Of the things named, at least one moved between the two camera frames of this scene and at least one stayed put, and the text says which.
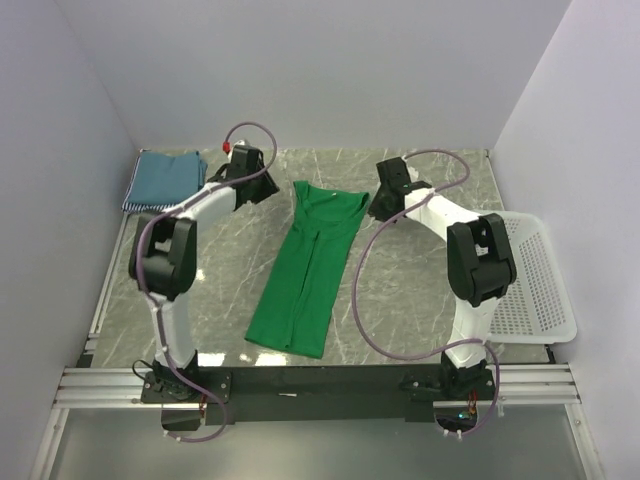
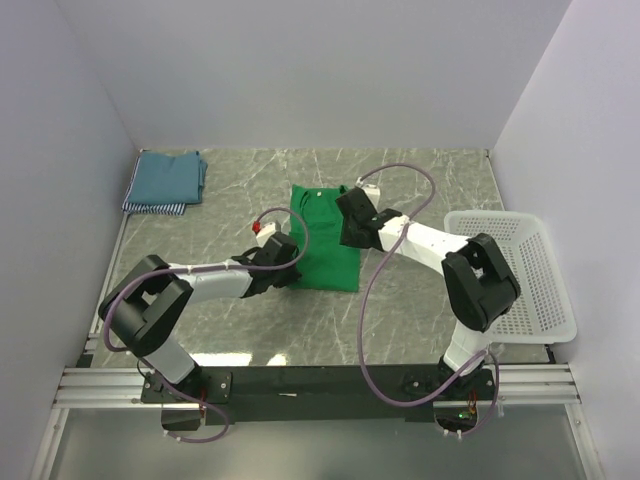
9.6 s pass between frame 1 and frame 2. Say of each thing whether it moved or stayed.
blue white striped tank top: stayed
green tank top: moved
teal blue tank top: stayed
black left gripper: moved
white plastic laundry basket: stayed
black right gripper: moved
